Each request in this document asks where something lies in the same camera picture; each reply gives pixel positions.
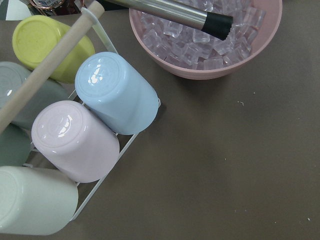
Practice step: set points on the light blue plastic cup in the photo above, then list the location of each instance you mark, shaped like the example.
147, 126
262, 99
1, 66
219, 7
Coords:
117, 93

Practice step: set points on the clear fake ice cubes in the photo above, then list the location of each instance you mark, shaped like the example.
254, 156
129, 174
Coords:
191, 48

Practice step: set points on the light pink plastic cup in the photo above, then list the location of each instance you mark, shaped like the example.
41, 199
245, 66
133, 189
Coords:
75, 141

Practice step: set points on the dark green plastic cup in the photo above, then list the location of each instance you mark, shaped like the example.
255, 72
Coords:
15, 146

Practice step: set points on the pale mint plastic cup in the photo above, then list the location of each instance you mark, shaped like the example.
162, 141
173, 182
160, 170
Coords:
35, 201

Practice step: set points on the yellow-green plastic cup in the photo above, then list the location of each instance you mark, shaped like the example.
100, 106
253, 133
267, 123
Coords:
35, 37

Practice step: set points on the grey-green plastic cup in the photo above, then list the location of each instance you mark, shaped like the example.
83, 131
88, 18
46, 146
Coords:
12, 76

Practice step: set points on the pink bowl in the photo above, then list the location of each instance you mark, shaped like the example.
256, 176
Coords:
265, 34

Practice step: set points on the white wire cup rack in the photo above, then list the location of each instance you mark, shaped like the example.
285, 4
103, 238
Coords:
103, 36

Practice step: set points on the wooden rack handle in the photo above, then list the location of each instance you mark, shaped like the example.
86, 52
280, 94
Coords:
43, 71

